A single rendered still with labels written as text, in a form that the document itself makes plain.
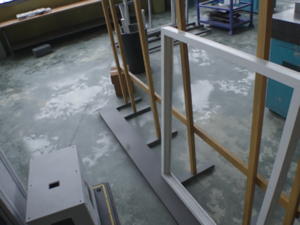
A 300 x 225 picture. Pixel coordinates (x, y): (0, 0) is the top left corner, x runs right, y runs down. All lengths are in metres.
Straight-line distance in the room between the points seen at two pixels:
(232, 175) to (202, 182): 0.31
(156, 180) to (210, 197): 0.54
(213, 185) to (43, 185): 1.54
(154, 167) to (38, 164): 1.24
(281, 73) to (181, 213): 1.54
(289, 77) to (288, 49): 1.86
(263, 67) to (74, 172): 1.26
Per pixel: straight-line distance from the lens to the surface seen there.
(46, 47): 7.24
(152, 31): 6.49
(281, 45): 3.12
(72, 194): 1.66
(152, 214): 2.46
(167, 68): 2.04
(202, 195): 2.54
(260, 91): 1.44
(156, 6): 9.12
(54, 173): 1.84
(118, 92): 4.19
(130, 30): 5.03
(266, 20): 1.30
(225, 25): 6.44
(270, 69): 1.25
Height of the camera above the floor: 2.00
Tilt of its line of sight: 32 degrees down
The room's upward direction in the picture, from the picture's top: 10 degrees counter-clockwise
